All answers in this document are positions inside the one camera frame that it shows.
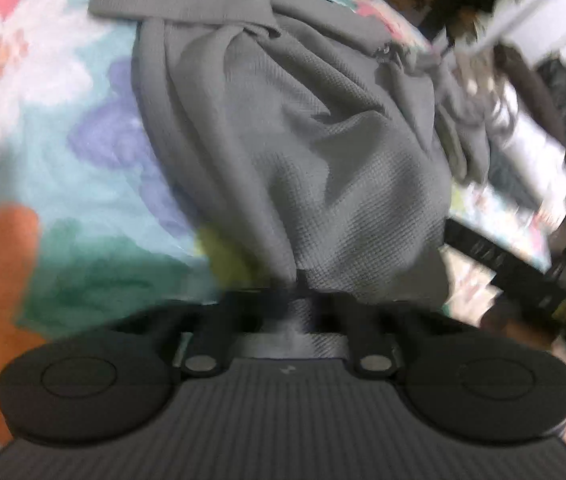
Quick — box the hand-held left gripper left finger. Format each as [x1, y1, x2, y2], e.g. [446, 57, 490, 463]
[107, 284, 298, 377]

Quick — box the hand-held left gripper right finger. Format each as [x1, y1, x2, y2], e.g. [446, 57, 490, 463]
[307, 291, 470, 380]

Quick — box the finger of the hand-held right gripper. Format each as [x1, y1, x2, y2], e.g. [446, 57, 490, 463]
[442, 219, 566, 308]

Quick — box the grey waffle-knit garment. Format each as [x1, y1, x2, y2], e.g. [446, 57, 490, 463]
[88, 0, 494, 307]

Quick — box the floral printed blanket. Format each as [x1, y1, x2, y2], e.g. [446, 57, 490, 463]
[0, 0, 554, 463]

